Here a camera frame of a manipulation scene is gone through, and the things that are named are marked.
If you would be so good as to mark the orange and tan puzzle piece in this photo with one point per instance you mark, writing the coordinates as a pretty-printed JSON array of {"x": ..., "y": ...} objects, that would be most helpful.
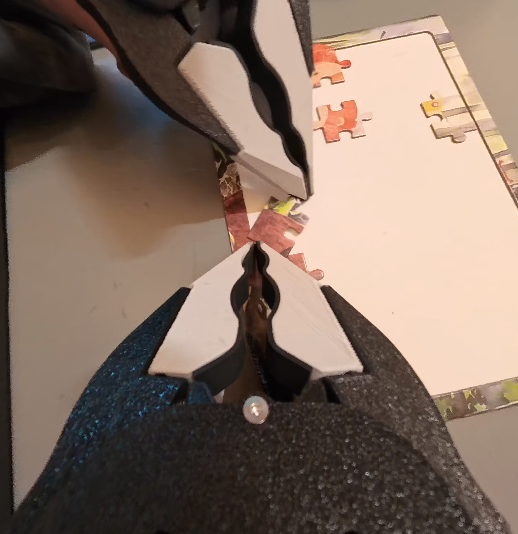
[{"x": 328, "y": 66}]

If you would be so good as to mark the grey desk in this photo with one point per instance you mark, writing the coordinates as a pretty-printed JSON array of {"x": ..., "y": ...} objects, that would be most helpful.
[{"x": 117, "y": 250}]

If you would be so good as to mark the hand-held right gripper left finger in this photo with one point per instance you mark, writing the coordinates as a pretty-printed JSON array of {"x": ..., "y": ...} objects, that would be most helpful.
[{"x": 200, "y": 329}]

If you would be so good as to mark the cardboard puzzle frame tray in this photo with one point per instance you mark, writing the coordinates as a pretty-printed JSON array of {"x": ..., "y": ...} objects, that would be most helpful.
[{"x": 409, "y": 250}]

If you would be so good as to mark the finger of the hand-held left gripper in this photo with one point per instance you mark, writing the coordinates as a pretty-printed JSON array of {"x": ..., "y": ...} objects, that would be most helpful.
[
  {"x": 217, "y": 83},
  {"x": 284, "y": 41}
]

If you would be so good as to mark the green and yellow puzzle piece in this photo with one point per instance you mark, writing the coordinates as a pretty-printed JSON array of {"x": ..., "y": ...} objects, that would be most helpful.
[{"x": 286, "y": 207}]

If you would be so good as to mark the yellow and grey puzzle piece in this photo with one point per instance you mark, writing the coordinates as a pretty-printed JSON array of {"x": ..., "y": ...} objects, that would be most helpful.
[{"x": 451, "y": 110}]

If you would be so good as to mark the brown puzzle piece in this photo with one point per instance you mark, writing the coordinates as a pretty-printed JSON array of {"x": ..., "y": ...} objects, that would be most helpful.
[
  {"x": 303, "y": 263},
  {"x": 273, "y": 231}
]

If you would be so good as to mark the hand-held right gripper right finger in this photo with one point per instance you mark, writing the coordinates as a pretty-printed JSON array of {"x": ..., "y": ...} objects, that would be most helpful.
[{"x": 317, "y": 329}]

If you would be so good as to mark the red and white puzzle piece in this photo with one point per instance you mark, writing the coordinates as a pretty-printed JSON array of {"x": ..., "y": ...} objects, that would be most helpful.
[{"x": 340, "y": 121}]

